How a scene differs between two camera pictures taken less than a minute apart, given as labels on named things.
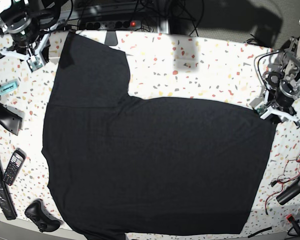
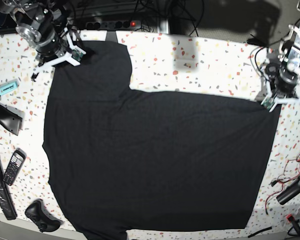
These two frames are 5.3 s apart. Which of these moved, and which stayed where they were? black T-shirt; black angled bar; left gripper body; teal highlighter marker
Moved: left gripper body
Stayed: black T-shirt; black angled bar; teal highlighter marker
